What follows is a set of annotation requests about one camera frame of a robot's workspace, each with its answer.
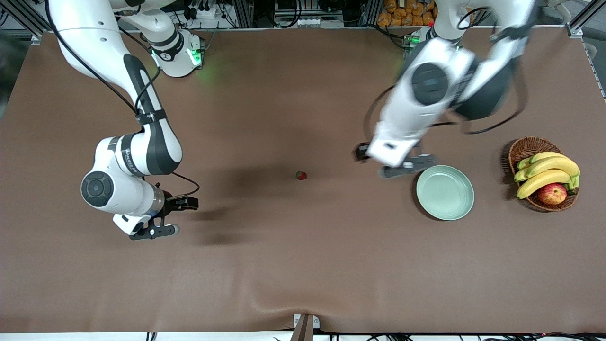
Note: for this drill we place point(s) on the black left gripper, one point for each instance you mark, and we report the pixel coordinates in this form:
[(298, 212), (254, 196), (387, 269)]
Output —
[(362, 152)]

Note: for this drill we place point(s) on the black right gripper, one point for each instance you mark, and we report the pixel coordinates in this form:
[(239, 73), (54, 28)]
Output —
[(172, 203)]

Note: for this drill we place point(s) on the red strawberry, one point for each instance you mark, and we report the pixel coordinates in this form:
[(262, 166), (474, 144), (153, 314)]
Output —
[(301, 175)]

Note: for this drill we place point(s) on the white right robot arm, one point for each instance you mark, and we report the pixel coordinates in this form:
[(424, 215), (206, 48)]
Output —
[(132, 156)]

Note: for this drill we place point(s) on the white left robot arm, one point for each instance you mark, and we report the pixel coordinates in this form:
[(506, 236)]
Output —
[(428, 83)]

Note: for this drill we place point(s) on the pale green round plate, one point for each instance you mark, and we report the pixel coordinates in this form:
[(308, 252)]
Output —
[(445, 192)]

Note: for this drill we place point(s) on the brown table cover sheet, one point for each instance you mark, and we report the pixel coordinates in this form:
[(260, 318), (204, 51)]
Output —
[(303, 260)]

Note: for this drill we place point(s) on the white connector block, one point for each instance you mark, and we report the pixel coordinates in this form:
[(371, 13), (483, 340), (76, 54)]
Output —
[(308, 22)]

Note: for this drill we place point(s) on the orange toy food pile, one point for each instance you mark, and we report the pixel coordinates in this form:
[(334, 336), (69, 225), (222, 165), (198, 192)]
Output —
[(402, 13)]

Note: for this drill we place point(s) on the brown wicker basket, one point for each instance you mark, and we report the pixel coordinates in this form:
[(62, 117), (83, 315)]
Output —
[(528, 147)]

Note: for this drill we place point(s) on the yellow banana bunch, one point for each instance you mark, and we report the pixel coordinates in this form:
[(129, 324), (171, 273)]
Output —
[(549, 166)]

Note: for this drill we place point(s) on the white power strip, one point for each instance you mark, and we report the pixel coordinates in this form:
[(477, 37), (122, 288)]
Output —
[(204, 12)]

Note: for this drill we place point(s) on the red yellow apple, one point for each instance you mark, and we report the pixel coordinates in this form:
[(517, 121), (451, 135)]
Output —
[(552, 194)]

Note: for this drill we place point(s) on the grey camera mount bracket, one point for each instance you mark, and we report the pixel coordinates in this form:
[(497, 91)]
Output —
[(304, 327)]

